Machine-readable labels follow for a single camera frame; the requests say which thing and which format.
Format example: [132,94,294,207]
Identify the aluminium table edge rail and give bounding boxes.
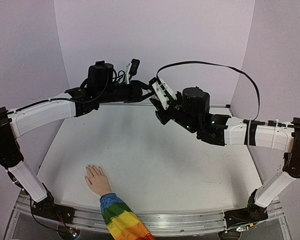
[100,102,231,109]

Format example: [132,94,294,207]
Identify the mannequin hand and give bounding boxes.
[84,165,114,197]

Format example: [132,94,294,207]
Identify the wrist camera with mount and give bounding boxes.
[149,77,178,110]
[124,58,140,85]

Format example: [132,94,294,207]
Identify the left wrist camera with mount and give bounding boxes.
[124,58,140,85]

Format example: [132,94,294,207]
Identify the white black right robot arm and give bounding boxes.
[150,86,300,229]

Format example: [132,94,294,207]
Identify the aluminium front frame rail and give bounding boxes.
[13,194,286,233]

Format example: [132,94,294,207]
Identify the black right camera cable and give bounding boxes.
[156,60,261,121]

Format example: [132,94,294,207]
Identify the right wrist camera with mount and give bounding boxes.
[149,77,178,110]

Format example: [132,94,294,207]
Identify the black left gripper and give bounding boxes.
[99,80,156,104]

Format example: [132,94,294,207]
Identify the rainbow striped sleeve forearm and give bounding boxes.
[100,193,155,240]

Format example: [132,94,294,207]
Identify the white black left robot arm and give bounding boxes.
[0,59,153,224]

